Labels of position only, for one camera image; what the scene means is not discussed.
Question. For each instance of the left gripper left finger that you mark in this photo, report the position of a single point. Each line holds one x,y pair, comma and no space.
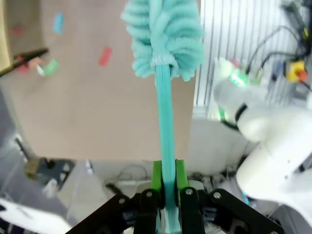
148,209

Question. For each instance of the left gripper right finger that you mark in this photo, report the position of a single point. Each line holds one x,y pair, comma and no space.
192,212

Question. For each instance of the teal chenille duster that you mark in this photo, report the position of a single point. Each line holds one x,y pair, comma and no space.
165,109

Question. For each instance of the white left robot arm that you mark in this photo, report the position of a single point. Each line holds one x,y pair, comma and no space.
29,217

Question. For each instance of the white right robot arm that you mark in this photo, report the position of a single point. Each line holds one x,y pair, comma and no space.
275,156

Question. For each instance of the red paper scrap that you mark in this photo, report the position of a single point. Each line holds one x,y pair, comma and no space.
105,56

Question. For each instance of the green paper scrap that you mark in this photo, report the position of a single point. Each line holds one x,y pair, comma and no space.
50,67

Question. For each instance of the yellow emergency stop box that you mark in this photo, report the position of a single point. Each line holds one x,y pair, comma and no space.
295,70

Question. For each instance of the white ribbed panel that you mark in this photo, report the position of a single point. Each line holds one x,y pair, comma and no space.
231,29

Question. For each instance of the pink paper scrap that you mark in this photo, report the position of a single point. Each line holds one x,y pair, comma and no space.
25,67

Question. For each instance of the teal paper scrap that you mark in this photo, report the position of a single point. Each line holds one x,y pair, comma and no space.
58,22

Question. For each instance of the black metal bracket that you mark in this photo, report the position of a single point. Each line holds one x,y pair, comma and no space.
51,170

